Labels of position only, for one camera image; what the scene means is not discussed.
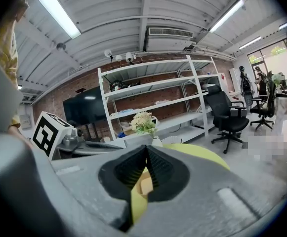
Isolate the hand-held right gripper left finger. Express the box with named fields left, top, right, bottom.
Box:
left=50, top=144, right=149, bottom=232

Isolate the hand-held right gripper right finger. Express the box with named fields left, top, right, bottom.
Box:
left=127, top=144, right=287, bottom=237

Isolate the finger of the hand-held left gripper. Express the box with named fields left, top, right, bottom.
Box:
left=83, top=141, right=124, bottom=156

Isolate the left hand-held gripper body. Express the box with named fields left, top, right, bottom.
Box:
left=31, top=111, right=87, bottom=160

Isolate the person's left forearm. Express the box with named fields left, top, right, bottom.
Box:
left=7, top=124, right=33, bottom=148

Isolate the round table with green cloth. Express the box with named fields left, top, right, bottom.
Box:
left=130, top=143, right=231, bottom=225

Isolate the black screen on stand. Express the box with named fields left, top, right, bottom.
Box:
left=62, top=86, right=109, bottom=143

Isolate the pink and cream flower bouquet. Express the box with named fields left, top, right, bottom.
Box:
left=129, top=111, right=159, bottom=137

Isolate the white vase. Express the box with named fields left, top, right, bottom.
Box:
left=151, top=135, right=164, bottom=148

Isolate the white metal shelving unit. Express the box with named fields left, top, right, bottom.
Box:
left=97, top=54, right=221, bottom=148

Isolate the large black office chair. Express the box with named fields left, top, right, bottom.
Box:
left=204, top=84, right=250, bottom=155

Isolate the person's yellow plaid shirt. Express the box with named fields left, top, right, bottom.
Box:
left=0, top=0, right=20, bottom=131

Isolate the slim black office chair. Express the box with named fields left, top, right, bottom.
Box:
left=249, top=79, right=278, bottom=131

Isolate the white ceiling air conditioner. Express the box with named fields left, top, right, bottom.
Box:
left=144, top=26, right=196, bottom=52

